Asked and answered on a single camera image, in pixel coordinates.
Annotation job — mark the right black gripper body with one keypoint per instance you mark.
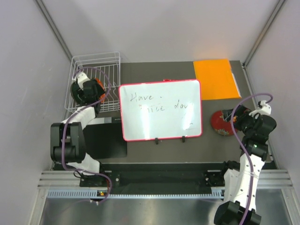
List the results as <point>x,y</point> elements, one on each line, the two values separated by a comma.
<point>245,122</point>

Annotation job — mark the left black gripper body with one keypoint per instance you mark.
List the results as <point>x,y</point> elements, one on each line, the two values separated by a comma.
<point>100,91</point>

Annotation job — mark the orange plate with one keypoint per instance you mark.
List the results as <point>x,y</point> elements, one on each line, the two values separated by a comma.
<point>101,90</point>

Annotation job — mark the red floral plate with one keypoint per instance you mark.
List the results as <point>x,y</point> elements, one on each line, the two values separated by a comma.
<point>220,122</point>

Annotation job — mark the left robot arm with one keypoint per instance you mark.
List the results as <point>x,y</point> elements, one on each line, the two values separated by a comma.
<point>68,145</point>

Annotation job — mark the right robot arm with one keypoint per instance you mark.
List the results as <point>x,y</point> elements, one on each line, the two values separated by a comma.
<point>241,178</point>

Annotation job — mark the black tablet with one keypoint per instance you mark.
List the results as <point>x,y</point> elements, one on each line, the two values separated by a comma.
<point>104,138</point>

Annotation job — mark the orange folder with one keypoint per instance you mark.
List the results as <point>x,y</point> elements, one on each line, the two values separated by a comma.
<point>217,79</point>

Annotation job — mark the red framed whiteboard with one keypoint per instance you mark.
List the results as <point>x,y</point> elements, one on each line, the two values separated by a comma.
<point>161,110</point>

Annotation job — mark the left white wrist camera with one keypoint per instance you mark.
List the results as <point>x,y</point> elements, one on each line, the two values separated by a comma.
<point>81,78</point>

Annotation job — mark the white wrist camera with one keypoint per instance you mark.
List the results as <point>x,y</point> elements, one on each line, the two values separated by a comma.
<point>263,109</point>
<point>81,78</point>

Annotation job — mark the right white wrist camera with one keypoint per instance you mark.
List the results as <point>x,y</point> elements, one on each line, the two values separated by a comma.
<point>263,109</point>

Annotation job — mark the white wire dish rack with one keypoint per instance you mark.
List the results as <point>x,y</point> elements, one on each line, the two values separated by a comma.
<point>103,66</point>

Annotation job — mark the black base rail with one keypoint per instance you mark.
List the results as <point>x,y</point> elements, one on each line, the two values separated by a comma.
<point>155,177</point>

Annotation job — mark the grey cable duct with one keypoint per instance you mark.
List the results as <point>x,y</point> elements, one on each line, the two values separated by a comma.
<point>96,194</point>

